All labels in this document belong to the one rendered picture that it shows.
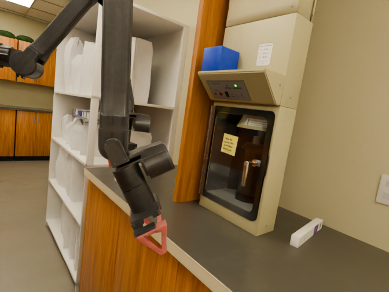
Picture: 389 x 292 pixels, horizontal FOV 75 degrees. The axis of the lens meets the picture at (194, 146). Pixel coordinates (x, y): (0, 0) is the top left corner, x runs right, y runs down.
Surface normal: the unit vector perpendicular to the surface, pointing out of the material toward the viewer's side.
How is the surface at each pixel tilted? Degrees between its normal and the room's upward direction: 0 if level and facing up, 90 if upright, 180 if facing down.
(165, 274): 90
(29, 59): 86
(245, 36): 90
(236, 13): 90
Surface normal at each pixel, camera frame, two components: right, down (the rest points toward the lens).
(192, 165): 0.63, 0.19
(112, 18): 0.18, 0.16
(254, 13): -0.76, -0.02
